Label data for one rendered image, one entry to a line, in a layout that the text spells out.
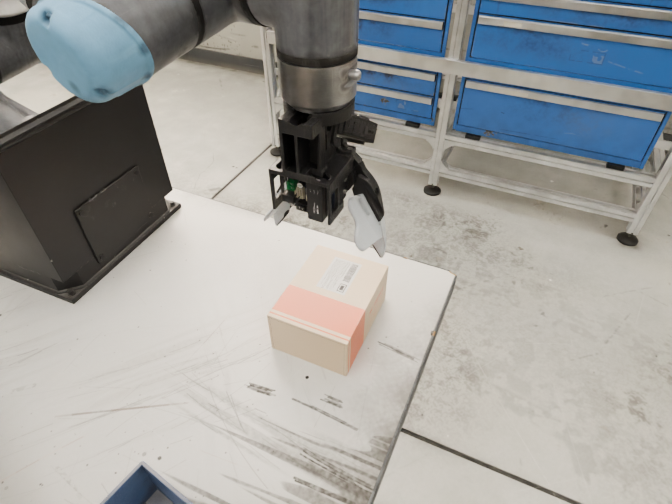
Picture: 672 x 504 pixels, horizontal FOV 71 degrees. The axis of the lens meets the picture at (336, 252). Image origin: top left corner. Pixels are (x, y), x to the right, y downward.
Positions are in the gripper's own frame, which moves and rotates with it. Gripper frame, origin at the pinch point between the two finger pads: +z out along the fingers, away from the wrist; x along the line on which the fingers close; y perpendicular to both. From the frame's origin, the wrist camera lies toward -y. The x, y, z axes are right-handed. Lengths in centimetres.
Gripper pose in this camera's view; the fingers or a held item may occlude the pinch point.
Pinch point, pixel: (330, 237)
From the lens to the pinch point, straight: 61.1
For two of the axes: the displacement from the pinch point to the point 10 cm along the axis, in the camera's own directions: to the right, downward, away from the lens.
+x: 9.1, 2.8, -3.1
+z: 0.0, 7.3, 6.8
